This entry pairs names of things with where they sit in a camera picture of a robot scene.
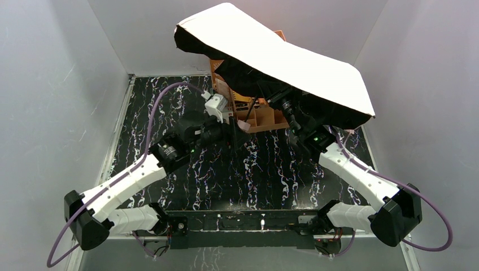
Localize black pink folding umbrella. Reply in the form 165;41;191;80
174;3;375;129

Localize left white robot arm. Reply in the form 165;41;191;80
64;111;250;251

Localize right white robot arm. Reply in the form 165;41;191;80
261;88;423;247

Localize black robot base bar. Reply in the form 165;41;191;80
167;210;329;249

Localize orange plastic desk organizer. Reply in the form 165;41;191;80
208;29;291;134

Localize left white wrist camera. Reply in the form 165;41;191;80
201;91;233;124

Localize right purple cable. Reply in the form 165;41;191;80
329;125;454;259

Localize purple cable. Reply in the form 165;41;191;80
46;81;210;269
329;125;454;259

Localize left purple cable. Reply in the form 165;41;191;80
46;81;210;269

